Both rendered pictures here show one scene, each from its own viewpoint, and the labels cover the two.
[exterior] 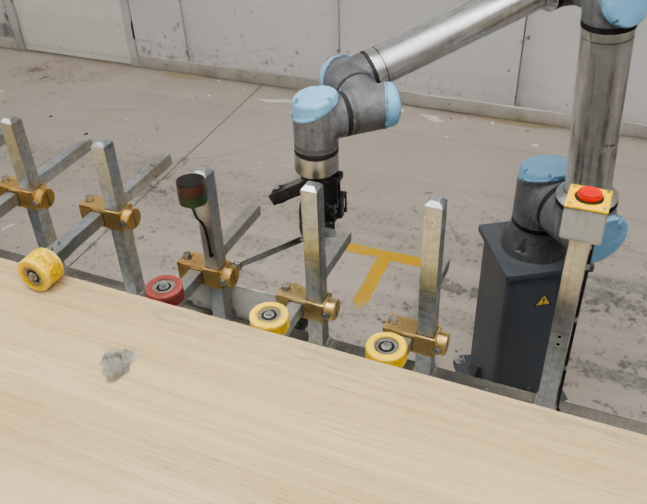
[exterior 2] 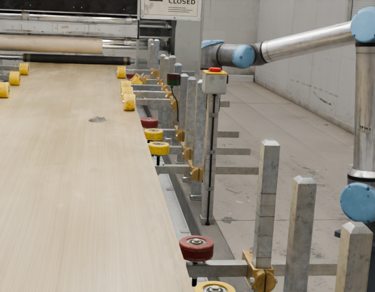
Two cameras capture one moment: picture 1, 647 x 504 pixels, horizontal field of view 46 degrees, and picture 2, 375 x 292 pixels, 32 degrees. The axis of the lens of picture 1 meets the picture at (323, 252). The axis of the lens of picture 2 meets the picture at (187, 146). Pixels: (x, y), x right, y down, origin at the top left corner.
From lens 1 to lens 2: 225 cm
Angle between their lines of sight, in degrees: 56
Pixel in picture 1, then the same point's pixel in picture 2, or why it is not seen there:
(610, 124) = (363, 110)
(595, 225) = (204, 80)
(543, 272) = not seen: hidden behind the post
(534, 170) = not seen: hidden behind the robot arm
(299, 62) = not seen: outside the picture
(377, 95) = (234, 46)
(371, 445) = (97, 148)
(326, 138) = (206, 59)
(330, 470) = (77, 144)
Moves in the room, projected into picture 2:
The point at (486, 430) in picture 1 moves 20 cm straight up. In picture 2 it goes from (127, 159) to (128, 101)
